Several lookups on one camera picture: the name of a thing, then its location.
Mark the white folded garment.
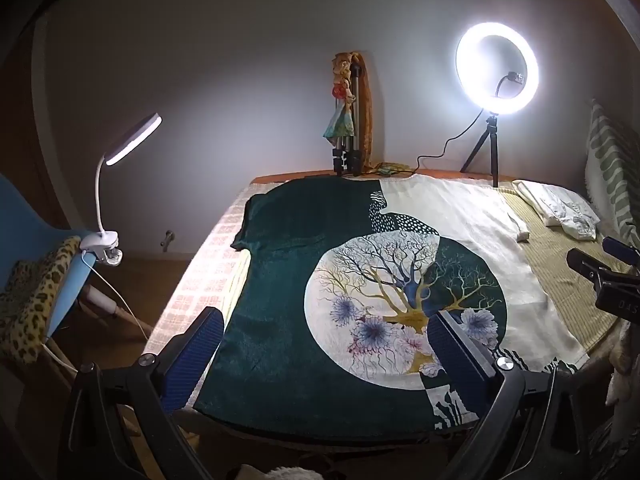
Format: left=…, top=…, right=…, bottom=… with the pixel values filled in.
left=512, top=180, right=601, bottom=239

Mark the orange patterned cloth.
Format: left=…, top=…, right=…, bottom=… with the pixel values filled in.
left=334, top=50, right=416, bottom=178

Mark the green striped white cloth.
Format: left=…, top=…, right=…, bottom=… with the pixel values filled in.
left=584, top=99, right=640, bottom=261

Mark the folded silver tripod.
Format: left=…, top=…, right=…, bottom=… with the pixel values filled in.
left=331, top=62, right=365, bottom=177

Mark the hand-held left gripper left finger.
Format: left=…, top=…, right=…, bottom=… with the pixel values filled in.
left=57, top=306, right=226, bottom=480

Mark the person's right hand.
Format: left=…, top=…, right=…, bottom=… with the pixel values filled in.
left=606, top=317, right=640, bottom=406

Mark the green white tree print shirt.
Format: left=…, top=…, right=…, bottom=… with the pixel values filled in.
left=192, top=174, right=592, bottom=445

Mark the black power cable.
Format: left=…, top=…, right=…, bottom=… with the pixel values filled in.
left=407, top=122, right=488, bottom=172

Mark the white clip lamp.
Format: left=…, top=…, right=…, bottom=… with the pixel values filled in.
left=80, top=112, right=163, bottom=266

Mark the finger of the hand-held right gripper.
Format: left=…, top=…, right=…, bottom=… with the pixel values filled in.
left=566, top=247, right=640, bottom=322
left=602, top=236, right=640, bottom=263

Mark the white ring light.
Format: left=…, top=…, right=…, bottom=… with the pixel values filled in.
left=454, top=19, right=540, bottom=113

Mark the ring light phone holder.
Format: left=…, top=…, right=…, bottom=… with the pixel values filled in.
left=495, top=71, right=525, bottom=98

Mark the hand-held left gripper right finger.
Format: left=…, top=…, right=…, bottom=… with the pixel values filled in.
left=426, top=309, right=601, bottom=480

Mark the white lamp cable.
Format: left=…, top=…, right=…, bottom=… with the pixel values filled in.
left=44, top=255, right=156, bottom=376

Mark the blue chair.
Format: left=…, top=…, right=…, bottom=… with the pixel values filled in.
left=0, top=172, right=156, bottom=411

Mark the white fluffy fabric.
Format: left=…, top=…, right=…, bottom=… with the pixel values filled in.
left=235, top=464, right=326, bottom=480

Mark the black ring light tripod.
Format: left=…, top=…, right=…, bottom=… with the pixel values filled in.
left=460, top=110, right=502, bottom=188

